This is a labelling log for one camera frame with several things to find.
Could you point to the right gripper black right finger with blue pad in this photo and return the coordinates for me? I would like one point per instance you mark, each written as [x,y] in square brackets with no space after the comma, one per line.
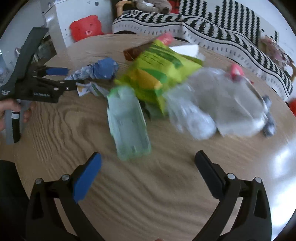
[253,221]

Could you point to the small printed paper scrap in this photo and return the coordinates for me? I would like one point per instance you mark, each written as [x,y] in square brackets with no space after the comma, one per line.
[92,88]

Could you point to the white box package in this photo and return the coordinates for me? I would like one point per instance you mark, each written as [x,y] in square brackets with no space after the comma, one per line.
[189,50]

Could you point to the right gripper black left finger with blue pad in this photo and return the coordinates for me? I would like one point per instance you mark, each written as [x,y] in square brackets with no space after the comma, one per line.
[43,219]

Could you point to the pink purple plush toy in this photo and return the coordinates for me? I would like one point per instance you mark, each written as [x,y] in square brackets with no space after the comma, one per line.
[236,72]

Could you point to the clear green plastic tray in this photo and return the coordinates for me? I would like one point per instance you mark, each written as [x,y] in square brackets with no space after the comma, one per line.
[127,124]

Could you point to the green yellow snack bag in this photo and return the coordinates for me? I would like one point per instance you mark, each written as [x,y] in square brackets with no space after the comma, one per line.
[155,71]

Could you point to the person's left hand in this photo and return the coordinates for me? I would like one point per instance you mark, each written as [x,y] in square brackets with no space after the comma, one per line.
[10,104]

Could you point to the black white striped sofa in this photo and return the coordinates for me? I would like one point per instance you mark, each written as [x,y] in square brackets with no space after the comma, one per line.
[226,27]

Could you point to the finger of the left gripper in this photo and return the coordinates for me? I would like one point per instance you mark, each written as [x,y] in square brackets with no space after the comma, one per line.
[61,85]
[52,71]

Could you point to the red plastic bag left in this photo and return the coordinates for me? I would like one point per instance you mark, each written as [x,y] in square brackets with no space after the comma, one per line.
[86,27]

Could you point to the clear plastic bag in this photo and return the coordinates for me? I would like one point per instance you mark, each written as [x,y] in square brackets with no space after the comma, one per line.
[211,101]

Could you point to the pink clothes pile on sofa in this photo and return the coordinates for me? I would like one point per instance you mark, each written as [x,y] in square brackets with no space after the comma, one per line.
[275,53]

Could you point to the brown plush toy on sofa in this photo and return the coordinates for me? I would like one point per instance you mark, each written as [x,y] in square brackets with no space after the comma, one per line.
[155,6]

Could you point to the white cabinet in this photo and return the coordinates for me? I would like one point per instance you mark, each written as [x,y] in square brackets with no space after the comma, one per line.
[59,15]

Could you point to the blue white crumpled wrapper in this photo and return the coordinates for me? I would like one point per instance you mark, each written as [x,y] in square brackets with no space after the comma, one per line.
[105,69]

